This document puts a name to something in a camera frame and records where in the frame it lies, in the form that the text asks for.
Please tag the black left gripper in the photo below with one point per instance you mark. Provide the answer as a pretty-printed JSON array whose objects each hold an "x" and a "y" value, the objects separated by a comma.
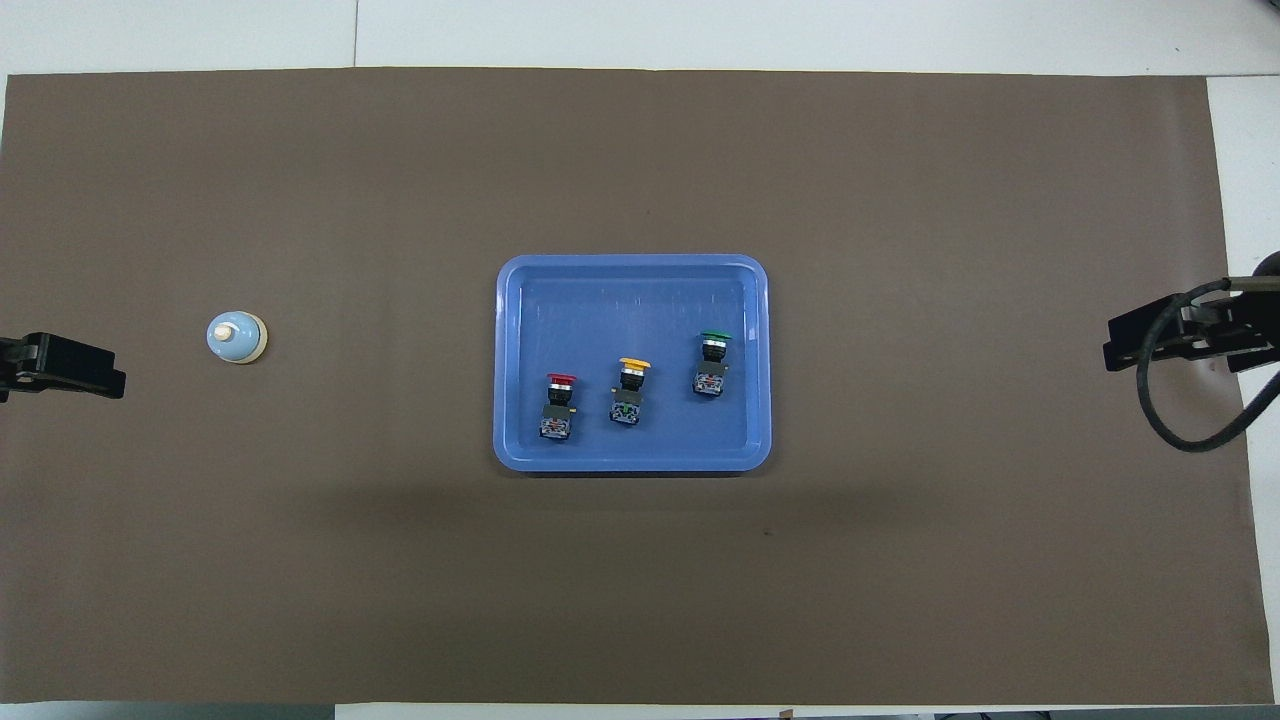
[{"x": 15, "y": 362}]

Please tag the brown table mat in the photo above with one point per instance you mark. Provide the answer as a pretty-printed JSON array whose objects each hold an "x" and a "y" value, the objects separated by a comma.
[{"x": 640, "y": 150}]

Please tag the light blue desk bell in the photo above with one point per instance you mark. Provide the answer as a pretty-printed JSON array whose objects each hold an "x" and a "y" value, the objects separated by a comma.
[{"x": 235, "y": 338}]

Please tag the green push button switch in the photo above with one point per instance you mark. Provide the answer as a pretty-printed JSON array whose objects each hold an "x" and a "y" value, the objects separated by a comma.
[{"x": 711, "y": 365}]

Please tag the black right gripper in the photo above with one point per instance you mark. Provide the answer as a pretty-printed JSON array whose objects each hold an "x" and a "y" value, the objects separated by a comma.
[{"x": 1255, "y": 315}]

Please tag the yellow push button switch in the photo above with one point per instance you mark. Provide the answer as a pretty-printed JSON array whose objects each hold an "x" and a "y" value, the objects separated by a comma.
[{"x": 628, "y": 395}]

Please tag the red push button switch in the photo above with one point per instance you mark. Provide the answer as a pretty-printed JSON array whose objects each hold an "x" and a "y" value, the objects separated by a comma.
[{"x": 557, "y": 410}]

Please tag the blue plastic tray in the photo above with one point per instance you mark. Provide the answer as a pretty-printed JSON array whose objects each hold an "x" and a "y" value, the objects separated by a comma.
[{"x": 600, "y": 300}]

